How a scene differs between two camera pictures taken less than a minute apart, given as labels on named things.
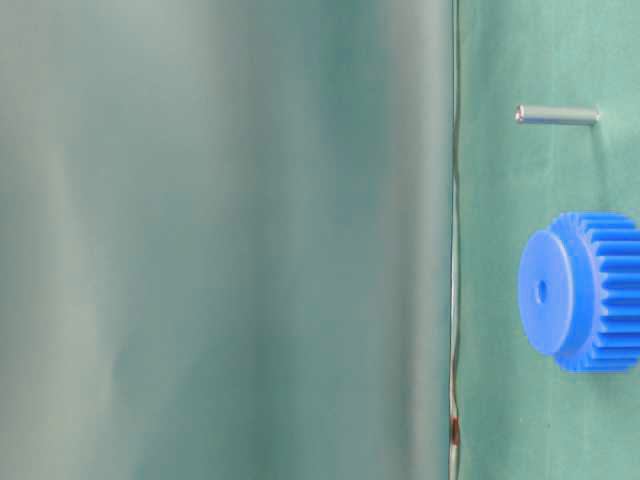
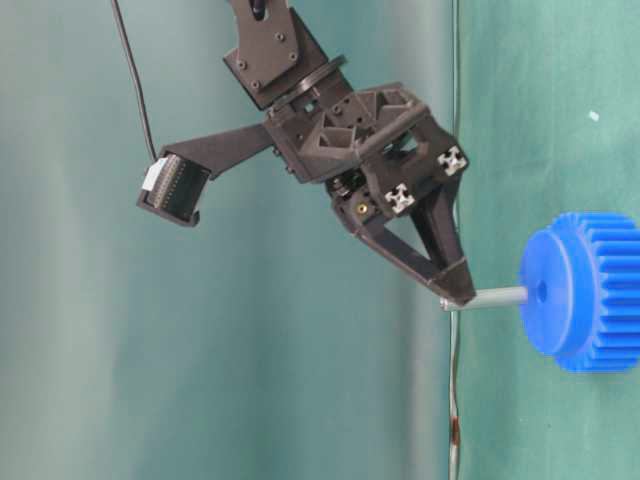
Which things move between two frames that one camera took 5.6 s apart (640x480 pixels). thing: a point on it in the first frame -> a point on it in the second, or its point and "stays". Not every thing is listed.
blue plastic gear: (578, 290) stays
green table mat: (519, 415) stays
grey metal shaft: (560, 115) -> (491, 296)
